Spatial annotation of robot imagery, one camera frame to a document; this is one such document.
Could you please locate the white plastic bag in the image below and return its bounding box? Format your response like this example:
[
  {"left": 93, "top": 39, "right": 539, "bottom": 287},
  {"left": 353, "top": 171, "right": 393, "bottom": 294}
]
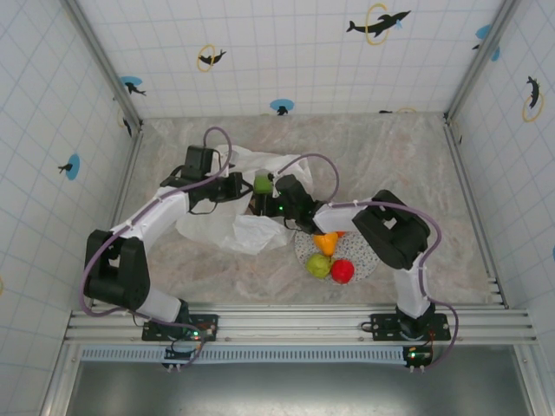
[{"left": 176, "top": 144, "right": 314, "bottom": 256}]

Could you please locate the yellow orange pear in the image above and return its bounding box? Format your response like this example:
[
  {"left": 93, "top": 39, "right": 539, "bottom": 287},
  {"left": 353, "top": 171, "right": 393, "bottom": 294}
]
[{"left": 313, "top": 231, "right": 339, "bottom": 257}]

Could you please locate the yellow-green pear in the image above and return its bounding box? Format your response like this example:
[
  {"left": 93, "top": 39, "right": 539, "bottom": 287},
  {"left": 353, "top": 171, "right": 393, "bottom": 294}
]
[{"left": 305, "top": 253, "right": 334, "bottom": 280}]

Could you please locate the plain red apple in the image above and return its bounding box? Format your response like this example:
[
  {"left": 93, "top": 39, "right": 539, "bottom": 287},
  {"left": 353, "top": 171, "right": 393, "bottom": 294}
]
[{"left": 330, "top": 258, "right": 356, "bottom": 285}]

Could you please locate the speckled round plate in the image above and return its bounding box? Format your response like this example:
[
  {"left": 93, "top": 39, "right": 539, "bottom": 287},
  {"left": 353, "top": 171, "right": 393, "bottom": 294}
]
[{"left": 294, "top": 229, "right": 383, "bottom": 285}]

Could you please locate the left controller board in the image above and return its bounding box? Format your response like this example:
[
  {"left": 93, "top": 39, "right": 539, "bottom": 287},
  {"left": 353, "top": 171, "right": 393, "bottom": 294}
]
[{"left": 162, "top": 344, "right": 206, "bottom": 374}]

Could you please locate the controller board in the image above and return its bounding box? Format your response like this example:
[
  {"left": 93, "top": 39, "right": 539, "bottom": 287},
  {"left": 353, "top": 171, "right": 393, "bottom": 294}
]
[
  {"left": 162, "top": 344, "right": 206, "bottom": 374},
  {"left": 402, "top": 344, "right": 434, "bottom": 374}
]

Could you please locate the right controller board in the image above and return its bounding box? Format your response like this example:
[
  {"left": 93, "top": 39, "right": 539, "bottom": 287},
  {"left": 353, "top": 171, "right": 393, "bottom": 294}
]
[{"left": 402, "top": 344, "right": 434, "bottom": 374}]

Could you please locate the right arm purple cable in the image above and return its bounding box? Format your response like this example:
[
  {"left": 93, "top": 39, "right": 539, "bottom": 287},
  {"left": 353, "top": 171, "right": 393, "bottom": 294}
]
[{"left": 275, "top": 153, "right": 460, "bottom": 374}]

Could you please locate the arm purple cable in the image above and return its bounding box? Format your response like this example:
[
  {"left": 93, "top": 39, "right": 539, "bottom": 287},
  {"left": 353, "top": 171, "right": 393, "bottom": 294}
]
[
  {"left": 81, "top": 127, "right": 233, "bottom": 374},
  {"left": 275, "top": 153, "right": 460, "bottom": 374}
]

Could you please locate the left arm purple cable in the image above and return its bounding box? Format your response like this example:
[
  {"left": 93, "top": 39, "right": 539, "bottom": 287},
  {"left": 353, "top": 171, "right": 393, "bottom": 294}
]
[{"left": 81, "top": 127, "right": 233, "bottom": 374}]

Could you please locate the aluminium side rail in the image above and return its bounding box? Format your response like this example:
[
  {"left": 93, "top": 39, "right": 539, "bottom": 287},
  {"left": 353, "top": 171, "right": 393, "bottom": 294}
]
[
  {"left": 442, "top": 113, "right": 511, "bottom": 309},
  {"left": 106, "top": 127, "right": 147, "bottom": 235}
]

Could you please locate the aluminium mounting rail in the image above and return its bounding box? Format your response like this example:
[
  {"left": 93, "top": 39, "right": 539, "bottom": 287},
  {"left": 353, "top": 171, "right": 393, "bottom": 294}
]
[{"left": 63, "top": 302, "right": 539, "bottom": 347}]

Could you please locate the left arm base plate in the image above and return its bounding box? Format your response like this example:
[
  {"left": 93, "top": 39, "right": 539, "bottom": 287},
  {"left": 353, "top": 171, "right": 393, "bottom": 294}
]
[{"left": 141, "top": 312, "right": 219, "bottom": 343}]

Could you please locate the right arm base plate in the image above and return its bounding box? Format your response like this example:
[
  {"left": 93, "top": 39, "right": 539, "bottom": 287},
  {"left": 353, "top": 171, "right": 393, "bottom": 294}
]
[{"left": 360, "top": 312, "right": 452, "bottom": 342}]

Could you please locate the white slotted cable duct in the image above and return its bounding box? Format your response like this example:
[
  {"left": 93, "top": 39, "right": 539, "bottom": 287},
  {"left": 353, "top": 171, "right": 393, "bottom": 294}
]
[{"left": 80, "top": 346, "right": 411, "bottom": 364}]

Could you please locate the aluminium frame post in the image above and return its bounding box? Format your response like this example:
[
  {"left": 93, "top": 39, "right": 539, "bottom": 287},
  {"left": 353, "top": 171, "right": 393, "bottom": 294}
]
[
  {"left": 60, "top": 0, "right": 144, "bottom": 131},
  {"left": 445, "top": 0, "right": 521, "bottom": 120}
]

